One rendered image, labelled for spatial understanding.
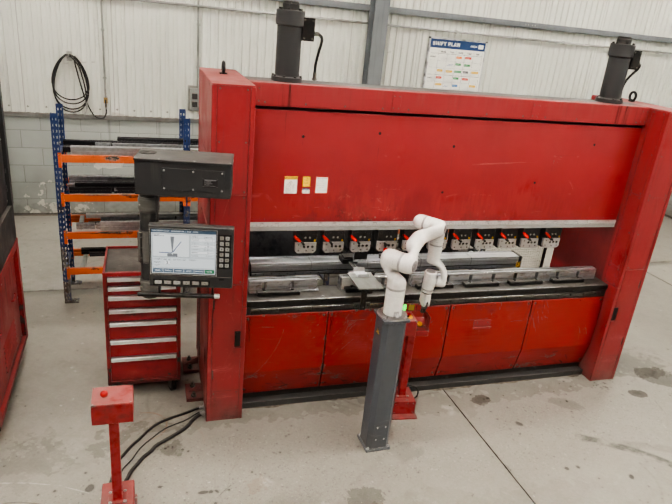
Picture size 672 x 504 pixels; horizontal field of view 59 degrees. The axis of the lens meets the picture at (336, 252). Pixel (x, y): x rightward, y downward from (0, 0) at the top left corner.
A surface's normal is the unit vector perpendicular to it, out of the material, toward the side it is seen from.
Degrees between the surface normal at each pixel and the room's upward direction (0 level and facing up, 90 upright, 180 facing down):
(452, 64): 90
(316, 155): 90
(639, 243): 90
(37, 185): 90
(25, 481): 0
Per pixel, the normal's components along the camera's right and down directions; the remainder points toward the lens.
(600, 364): 0.29, 0.38
